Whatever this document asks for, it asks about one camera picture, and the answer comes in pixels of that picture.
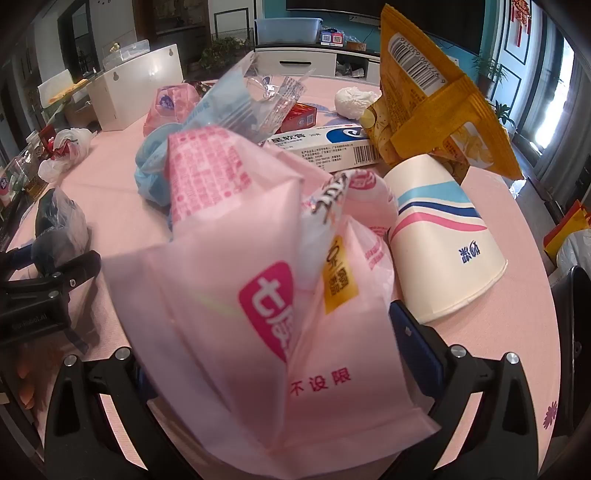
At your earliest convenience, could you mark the yellow snack bag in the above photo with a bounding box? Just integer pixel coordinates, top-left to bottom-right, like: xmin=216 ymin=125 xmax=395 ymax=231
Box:
xmin=360 ymin=4 xmax=525 ymax=183

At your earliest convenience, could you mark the pink tablecloth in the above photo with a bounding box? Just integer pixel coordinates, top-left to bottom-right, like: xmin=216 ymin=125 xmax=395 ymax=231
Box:
xmin=7 ymin=76 xmax=561 ymax=462

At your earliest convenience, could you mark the white red plastic bag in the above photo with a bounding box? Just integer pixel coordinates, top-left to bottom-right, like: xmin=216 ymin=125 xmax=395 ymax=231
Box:
xmin=38 ymin=128 xmax=93 ymax=182

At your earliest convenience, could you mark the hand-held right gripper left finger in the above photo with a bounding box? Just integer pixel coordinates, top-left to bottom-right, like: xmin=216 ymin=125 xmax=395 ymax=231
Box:
xmin=43 ymin=347 xmax=188 ymax=480

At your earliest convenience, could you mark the person's left hand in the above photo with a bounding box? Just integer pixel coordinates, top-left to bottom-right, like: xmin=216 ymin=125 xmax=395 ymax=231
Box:
xmin=16 ymin=362 xmax=38 ymax=411

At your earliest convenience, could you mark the clear bag with dark contents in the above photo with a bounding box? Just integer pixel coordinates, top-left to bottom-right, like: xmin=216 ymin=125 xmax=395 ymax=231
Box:
xmin=36 ymin=188 xmax=89 ymax=259

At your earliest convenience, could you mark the clear plastic wrapper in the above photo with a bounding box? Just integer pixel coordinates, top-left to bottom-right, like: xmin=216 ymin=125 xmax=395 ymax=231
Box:
xmin=249 ymin=74 xmax=308 ymax=134

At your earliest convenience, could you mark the striped white paper cup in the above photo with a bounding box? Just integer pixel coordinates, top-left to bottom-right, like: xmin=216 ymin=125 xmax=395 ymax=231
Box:
xmin=385 ymin=154 xmax=509 ymax=324

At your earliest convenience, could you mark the pink tissue packet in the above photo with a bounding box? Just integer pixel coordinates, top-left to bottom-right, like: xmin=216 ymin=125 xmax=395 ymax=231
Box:
xmin=143 ymin=83 xmax=199 ymax=137

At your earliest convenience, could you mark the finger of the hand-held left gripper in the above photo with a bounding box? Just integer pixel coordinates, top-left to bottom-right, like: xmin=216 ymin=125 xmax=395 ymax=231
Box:
xmin=0 ymin=249 xmax=102 ymax=296

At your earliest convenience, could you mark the small red box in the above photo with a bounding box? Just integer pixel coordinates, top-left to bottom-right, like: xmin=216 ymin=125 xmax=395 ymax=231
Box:
xmin=281 ymin=104 xmax=317 ymax=132

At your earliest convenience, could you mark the white blue medicine box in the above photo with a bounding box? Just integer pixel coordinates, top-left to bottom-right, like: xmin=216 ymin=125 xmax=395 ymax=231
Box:
xmin=263 ymin=124 xmax=384 ymax=174

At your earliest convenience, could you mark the white television cabinet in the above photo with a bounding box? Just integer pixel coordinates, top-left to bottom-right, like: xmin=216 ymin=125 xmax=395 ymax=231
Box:
xmin=254 ymin=44 xmax=384 ymax=84

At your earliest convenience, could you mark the white wooden box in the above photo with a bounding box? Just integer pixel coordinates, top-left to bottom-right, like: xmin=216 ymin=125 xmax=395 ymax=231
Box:
xmin=87 ymin=46 xmax=184 ymax=133

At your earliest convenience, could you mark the clear plastic container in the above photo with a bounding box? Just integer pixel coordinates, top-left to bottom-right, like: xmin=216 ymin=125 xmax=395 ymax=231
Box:
xmin=100 ymin=39 xmax=151 ymax=63

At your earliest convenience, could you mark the clear blue bread bag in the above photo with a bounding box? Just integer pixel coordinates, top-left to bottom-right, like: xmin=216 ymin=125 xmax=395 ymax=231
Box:
xmin=182 ymin=51 xmax=269 ymax=139

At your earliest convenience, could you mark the clear plastic storage box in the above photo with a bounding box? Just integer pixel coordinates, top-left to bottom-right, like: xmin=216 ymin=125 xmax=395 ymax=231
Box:
xmin=254 ymin=17 xmax=322 ymax=47

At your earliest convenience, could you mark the tall potted plant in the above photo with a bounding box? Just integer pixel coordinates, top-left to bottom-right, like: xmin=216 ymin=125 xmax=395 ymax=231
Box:
xmin=471 ymin=53 xmax=508 ymax=99

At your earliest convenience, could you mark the red knot wall decoration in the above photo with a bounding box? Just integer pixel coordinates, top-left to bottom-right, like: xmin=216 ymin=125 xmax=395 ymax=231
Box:
xmin=509 ymin=0 xmax=532 ymax=47

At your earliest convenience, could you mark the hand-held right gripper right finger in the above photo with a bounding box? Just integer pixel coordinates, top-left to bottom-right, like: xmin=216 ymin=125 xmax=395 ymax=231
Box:
xmin=388 ymin=299 xmax=539 ymax=480

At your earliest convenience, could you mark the pink plastic wrapper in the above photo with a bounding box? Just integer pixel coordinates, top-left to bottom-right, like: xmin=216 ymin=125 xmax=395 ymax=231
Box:
xmin=102 ymin=129 xmax=444 ymax=480

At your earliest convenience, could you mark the bushy potted plant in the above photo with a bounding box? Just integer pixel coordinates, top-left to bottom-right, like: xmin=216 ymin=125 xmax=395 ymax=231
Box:
xmin=199 ymin=37 xmax=254 ymax=72

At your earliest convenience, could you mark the blue cloth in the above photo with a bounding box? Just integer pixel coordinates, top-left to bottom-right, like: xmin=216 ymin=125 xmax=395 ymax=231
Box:
xmin=134 ymin=122 xmax=177 ymax=232

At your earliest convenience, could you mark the low potted plant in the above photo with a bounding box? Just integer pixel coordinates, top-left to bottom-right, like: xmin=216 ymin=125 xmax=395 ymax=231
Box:
xmin=493 ymin=102 xmax=517 ymax=130

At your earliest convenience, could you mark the orange tote bag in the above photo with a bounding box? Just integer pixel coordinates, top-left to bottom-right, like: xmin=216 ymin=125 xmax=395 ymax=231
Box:
xmin=544 ymin=199 xmax=591 ymax=264

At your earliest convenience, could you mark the black television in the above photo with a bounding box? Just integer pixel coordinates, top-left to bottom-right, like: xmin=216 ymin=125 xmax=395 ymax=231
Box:
xmin=285 ymin=0 xmax=488 ymax=54

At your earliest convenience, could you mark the white crumpled tissue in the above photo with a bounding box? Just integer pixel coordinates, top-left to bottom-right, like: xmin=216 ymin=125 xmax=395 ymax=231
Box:
xmin=335 ymin=87 xmax=380 ymax=118

